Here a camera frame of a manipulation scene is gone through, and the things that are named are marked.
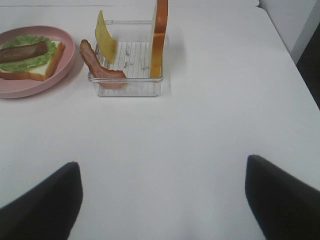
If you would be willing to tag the bread slice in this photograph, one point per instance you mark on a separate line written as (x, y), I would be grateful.
(40, 73)
(157, 40)

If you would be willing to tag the bacon strip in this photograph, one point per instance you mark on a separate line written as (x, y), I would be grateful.
(18, 53)
(97, 70)

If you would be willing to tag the green lettuce leaf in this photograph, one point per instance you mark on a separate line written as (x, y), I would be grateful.
(26, 65)

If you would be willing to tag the yellow cheese slice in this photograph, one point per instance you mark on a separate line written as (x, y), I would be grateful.
(106, 43)

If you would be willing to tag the clear plastic right tray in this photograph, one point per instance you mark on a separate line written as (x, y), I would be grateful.
(132, 57)

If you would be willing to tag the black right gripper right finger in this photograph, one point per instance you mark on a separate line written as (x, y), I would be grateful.
(284, 207)

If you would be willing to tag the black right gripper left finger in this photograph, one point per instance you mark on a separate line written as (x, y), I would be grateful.
(48, 211)

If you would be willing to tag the pink round plate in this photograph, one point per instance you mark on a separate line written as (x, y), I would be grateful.
(11, 89)

